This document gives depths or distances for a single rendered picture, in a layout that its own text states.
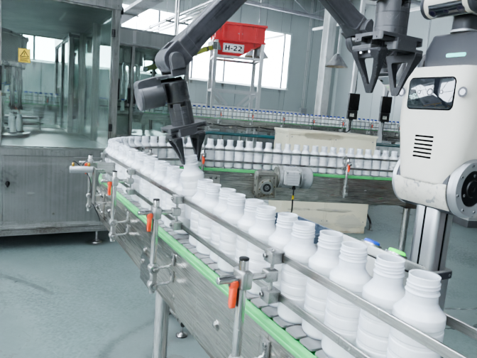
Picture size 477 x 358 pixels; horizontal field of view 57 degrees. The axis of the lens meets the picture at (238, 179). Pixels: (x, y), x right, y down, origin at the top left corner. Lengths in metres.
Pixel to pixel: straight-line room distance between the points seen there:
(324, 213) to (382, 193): 2.42
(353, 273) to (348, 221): 4.86
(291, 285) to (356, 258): 0.15
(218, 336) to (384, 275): 0.45
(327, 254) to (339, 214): 4.74
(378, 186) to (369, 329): 2.37
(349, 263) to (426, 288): 0.12
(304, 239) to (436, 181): 0.62
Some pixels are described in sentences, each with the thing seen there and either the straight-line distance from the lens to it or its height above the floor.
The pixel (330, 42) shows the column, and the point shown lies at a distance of 11.99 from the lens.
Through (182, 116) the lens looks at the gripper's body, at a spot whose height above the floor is 1.31.
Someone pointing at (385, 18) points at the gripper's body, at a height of 1.51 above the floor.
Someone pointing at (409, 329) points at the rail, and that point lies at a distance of 0.57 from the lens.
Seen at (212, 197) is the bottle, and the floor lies 1.14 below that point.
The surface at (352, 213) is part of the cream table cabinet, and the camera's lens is 5.50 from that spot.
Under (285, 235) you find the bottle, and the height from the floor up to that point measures 1.13.
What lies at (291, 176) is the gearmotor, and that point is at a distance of 2.56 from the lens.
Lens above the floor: 1.34
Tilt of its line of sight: 9 degrees down
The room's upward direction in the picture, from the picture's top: 5 degrees clockwise
